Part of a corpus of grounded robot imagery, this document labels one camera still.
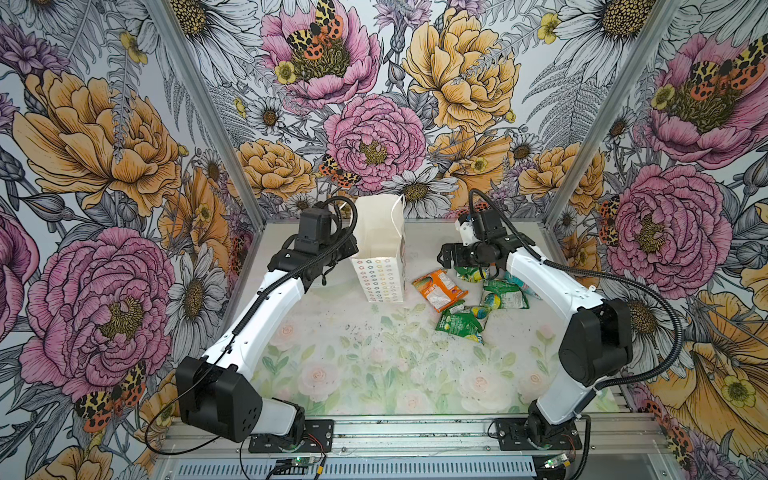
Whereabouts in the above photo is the green yellow snack packet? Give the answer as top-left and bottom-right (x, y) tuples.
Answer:
(455, 267), (489, 283)

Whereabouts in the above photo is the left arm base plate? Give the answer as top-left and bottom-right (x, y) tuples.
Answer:
(247, 419), (335, 454)

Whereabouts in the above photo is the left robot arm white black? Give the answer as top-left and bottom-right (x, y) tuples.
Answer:
(176, 228), (358, 445)

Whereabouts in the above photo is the green circuit board right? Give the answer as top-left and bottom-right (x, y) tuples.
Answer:
(542, 453), (571, 469)

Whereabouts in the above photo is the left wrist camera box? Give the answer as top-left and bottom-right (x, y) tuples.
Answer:
(295, 207), (333, 251)

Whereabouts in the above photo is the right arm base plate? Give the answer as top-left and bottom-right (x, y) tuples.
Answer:
(487, 416), (583, 452)

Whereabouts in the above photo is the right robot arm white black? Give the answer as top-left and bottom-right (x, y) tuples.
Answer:
(437, 236), (633, 448)

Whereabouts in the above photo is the green circuit board left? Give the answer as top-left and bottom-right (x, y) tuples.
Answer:
(273, 457), (315, 471)

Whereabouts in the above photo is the green snack packet front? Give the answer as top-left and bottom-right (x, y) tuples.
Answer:
(435, 304), (490, 344)

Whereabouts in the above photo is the green circuit board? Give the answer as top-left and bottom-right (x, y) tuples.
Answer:
(542, 453), (571, 469)
(273, 457), (315, 471)

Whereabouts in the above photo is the orange snack packet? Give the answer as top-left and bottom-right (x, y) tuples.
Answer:
(412, 269), (468, 313)

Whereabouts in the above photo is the left black cable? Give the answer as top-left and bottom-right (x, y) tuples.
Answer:
(143, 195), (359, 456)

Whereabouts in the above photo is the right black corrugated cable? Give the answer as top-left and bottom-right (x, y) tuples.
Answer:
(467, 188), (685, 391)

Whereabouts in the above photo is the white patterned paper bag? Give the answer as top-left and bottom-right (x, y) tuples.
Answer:
(351, 194), (405, 303)

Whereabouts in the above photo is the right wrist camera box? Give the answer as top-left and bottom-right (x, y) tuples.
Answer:
(455, 210), (508, 246)

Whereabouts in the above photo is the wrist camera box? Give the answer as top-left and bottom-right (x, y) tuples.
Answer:
(295, 207), (333, 251)
(455, 210), (508, 246)

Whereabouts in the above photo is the aluminium front rail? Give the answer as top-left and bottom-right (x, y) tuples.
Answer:
(151, 413), (685, 479)

